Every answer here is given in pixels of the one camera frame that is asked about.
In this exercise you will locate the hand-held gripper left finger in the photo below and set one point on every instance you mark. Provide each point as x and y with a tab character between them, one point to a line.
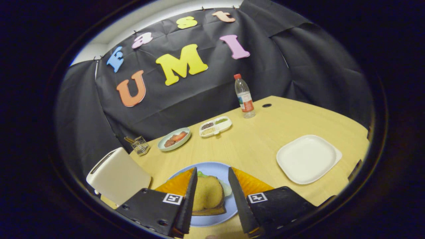
156	209

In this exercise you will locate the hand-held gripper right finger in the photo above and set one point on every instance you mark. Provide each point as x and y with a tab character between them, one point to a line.
275	209

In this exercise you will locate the green lettuce leaf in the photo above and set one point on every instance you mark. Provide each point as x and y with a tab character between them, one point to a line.
228	190

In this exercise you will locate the brown bread slice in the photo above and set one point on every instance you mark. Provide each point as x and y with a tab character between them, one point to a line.
207	194

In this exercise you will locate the white toaster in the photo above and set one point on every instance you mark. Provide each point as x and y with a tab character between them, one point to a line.
119	179

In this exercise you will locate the white square plate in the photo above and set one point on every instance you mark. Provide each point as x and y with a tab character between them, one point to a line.
307	159

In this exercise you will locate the pale green round plate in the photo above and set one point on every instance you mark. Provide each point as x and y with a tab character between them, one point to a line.
166	147

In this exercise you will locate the brown meat slice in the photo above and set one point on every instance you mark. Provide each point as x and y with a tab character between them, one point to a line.
169	143

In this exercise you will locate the blue round plate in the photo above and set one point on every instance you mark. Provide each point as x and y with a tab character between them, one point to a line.
214	167

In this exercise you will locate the brown wooden chopsticks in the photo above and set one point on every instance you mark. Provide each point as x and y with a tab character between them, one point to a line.
128	139

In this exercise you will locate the red tomato slice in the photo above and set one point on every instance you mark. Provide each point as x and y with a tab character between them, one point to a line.
180	136

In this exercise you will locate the white divided seasoning tray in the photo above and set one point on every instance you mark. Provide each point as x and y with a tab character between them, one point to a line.
215	127

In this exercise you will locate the clear red-capped water bottle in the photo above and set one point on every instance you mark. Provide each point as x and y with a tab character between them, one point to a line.
245	99

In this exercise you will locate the black backdrop cloth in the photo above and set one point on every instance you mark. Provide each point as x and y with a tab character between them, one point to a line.
199	99

